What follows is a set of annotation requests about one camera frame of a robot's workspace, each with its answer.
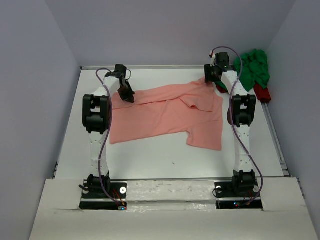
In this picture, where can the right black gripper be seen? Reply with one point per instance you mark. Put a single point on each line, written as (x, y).
(208, 76)

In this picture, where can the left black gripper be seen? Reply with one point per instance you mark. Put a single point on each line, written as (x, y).
(129, 97)

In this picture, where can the pink t shirt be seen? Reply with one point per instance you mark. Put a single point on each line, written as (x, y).
(194, 108)

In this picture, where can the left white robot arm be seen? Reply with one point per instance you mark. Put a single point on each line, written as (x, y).
(97, 115)

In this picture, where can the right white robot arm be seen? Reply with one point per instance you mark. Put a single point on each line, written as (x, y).
(240, 116)

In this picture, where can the green t shirt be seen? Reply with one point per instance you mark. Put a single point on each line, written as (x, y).
(255, 69)

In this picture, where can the red t shirt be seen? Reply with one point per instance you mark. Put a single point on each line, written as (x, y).
(263, 95)

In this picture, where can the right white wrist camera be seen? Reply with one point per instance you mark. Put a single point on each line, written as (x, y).
(213, 57)

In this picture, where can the aluminium rail at right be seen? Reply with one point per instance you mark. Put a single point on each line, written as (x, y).
(275, 139)

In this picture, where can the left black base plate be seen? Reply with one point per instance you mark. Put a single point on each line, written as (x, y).
(98, 200)

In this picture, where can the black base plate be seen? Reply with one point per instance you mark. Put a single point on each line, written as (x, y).
(98, 200)
(228, 199)

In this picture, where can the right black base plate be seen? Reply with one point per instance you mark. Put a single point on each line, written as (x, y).
(228, 199)

